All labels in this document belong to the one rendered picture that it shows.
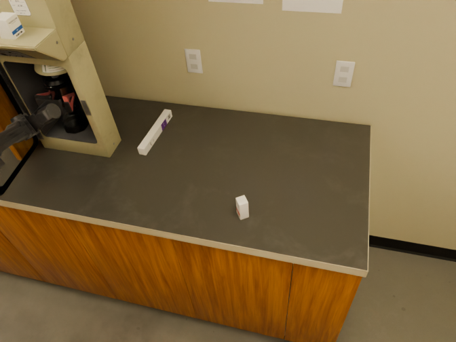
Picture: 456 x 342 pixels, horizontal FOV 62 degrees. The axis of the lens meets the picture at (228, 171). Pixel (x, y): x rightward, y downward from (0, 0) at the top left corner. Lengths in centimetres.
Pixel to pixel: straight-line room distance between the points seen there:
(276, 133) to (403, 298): 121
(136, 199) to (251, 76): 71
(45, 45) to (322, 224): 105
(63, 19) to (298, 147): 97
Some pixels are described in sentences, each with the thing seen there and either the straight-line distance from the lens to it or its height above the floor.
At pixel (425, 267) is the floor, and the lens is 251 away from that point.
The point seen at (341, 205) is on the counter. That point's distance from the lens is 142.
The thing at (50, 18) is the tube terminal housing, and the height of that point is 154.
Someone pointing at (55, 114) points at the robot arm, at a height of 123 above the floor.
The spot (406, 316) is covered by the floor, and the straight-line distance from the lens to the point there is 234.
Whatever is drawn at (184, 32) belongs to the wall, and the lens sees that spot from 168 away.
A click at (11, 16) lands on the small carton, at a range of 137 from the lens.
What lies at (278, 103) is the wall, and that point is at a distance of 175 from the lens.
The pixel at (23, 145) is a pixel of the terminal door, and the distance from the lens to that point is 173.
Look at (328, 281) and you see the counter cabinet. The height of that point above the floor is 77.
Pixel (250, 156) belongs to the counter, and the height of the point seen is 94.
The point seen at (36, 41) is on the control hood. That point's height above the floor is 151.
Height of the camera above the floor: 205
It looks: 47 degrees down
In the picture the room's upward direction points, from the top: 6 degrees counter-clockwise
